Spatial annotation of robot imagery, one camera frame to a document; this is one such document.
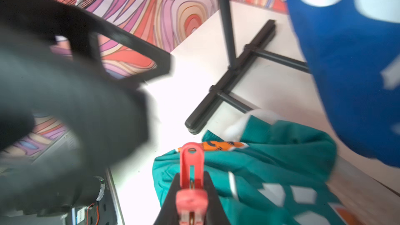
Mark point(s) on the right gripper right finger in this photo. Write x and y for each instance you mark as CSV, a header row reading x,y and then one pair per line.
x,y
215,214

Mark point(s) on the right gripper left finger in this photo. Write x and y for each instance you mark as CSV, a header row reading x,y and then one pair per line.
x,y
168,214

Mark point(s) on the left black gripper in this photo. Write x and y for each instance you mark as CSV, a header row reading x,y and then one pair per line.
x,y
108,120

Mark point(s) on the red clothespin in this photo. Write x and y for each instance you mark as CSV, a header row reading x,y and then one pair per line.
x,y
191,199

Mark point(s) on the green jacket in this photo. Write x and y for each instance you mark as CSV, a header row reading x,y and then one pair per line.
x,y
274,174

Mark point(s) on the blue red white jacket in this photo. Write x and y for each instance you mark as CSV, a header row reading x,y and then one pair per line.
x,y
352,48

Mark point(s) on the black clothes rack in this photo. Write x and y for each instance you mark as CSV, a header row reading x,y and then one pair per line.
x,y
238,67

